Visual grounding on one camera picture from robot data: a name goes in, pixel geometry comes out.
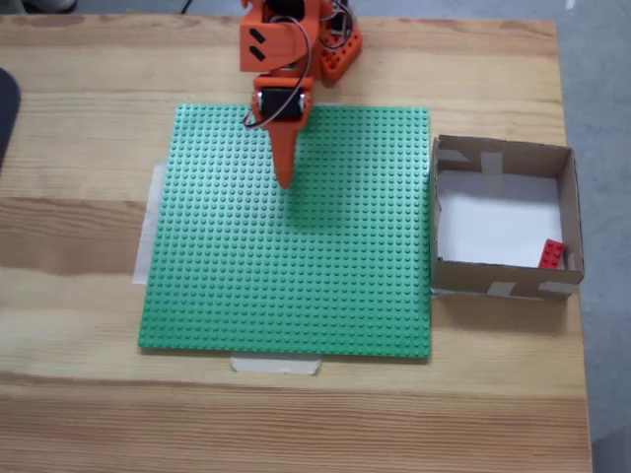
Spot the red lego block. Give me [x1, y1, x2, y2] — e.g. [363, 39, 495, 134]
[537, 237, 566, 270]

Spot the green lego baseplate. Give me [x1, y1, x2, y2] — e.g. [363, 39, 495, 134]
[137, 101, 434, 365]

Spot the open cardboard box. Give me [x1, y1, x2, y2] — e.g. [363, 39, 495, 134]
[429, 134, 587, 303]

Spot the masking tape strip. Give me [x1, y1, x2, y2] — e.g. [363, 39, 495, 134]
[130, 160, 169, 287]
[230, 353, 322, 378]

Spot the white paper sheet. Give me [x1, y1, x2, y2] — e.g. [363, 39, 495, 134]
[436, 169, 566, 271]

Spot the black rounded object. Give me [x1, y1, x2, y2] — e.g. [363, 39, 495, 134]
[0, 67, 24, 171]

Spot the thin gripper motor cable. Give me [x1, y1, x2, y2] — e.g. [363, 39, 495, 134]
[242, 14, 314, 130]

